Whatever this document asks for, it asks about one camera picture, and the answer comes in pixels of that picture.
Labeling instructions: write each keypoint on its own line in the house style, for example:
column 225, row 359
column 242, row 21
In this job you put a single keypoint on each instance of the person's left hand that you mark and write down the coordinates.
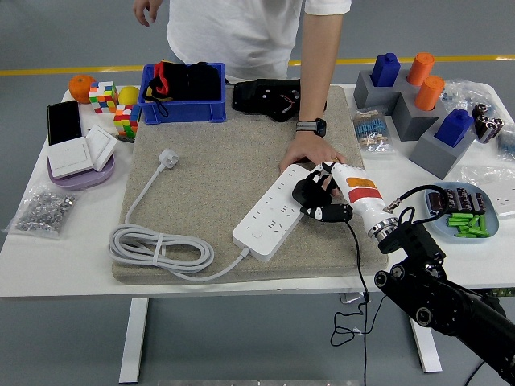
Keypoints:
column 314, row 149

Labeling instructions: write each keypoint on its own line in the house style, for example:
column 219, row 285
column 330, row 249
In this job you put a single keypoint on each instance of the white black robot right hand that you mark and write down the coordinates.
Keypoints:
column 366, row 197

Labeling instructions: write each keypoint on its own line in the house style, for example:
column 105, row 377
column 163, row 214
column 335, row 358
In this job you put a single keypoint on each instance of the person's right hand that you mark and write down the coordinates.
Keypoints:
column 147, row 10

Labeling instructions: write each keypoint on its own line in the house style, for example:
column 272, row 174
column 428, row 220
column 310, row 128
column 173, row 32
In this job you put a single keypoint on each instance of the white power strip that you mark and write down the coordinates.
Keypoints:
column 259, row 231

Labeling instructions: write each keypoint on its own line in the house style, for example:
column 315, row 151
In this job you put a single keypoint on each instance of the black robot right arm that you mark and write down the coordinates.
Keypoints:
column 418, row 241

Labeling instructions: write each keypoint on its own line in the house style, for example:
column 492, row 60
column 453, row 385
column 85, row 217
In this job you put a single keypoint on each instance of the person's left forearm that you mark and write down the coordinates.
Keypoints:
column 318, row 80

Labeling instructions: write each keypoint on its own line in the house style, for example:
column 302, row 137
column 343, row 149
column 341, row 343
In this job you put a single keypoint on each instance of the black wristwatch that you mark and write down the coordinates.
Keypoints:
column 320, row 128

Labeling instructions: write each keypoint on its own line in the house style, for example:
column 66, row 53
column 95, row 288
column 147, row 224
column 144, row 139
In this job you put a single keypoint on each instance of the clear bag of resistors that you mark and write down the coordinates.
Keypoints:
column 371, row 132

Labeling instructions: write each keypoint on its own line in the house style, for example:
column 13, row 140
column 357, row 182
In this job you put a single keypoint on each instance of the brown sleeved capacitor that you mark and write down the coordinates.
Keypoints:
column 435, row 203
column 479, row 202
column 464, row 199
column 452, row 200

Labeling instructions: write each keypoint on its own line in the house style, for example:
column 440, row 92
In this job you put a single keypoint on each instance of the grey block holder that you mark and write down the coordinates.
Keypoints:
column 409, row 124
column 403, row 80
column 433, row 157
column 367, row 96

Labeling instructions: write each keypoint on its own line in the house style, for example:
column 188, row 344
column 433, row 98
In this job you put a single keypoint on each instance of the black open device housing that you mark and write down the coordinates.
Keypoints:
column 249, row 96

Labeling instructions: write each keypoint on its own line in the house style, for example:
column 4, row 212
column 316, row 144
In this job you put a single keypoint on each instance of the black and red cloth bundle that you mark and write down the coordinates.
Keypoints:
column 192, row 84

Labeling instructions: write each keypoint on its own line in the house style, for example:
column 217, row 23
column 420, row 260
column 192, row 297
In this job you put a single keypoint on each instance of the yellow lemon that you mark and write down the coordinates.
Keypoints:
column 128, row 95

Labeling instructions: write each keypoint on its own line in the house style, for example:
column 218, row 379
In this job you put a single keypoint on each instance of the grey-brown mat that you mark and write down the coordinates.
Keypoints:
column 225, row 161

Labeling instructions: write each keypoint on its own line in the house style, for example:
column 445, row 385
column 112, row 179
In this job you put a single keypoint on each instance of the person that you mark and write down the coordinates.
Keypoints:
column 233, row 36

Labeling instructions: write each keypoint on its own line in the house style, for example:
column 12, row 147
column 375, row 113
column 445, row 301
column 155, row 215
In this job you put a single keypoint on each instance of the multicoloured puzzle cube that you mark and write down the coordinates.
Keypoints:
column 126, row 120
column 103, row 98

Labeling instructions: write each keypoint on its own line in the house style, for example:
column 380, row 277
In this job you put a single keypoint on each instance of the orange fruit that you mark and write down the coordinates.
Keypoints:
column 79, row 88

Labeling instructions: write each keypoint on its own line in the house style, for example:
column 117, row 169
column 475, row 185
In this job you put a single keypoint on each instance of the blue square peg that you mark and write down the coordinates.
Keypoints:
column 384, row 72
column 454, row 128

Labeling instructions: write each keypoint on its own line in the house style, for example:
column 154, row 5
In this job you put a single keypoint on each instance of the pile of green cylinders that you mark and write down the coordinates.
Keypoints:
column 468, row 225

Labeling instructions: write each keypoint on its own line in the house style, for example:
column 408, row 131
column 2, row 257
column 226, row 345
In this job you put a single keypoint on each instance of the blue plastic crate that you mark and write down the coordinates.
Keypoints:
column 180, row 112

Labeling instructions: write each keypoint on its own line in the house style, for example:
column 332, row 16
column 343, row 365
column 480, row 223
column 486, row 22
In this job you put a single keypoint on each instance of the orange cylinder peg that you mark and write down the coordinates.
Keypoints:
column 429, row 94
column 419, row 68

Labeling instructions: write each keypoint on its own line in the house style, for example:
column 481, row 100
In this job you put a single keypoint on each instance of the light blue dish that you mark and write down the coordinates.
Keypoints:
column 493, row 223

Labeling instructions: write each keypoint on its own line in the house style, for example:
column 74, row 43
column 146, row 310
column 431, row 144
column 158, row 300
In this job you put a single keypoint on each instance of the black smartphone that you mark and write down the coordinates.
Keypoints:
column 63, row 122

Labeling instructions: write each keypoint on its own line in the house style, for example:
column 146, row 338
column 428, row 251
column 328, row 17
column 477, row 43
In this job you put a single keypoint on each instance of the clear bag of blue parts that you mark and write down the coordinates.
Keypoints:
column 462, row 94
column 507, row 142

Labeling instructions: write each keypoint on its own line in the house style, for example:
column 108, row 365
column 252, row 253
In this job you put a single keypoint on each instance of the black table control panel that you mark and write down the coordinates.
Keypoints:
column 503, row 292

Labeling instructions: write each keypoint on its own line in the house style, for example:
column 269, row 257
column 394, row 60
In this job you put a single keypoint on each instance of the white table leg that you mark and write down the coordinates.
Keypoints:
column 428, row 354
column 134, row 342

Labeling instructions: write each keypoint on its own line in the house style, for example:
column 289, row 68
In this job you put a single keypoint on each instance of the purple tray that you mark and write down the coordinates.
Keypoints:
column 79, row 181

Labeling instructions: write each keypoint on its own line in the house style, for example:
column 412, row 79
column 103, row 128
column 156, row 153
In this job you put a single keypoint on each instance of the clear bag of metal nuts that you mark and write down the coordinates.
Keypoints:
column 43, row 209

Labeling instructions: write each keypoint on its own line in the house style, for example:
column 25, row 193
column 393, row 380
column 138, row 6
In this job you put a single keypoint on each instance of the small white wall switch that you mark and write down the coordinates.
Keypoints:
column 101, row 144

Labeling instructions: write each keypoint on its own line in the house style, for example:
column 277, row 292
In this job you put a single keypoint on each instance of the large white wall switch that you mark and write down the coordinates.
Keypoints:
column 69, row 157

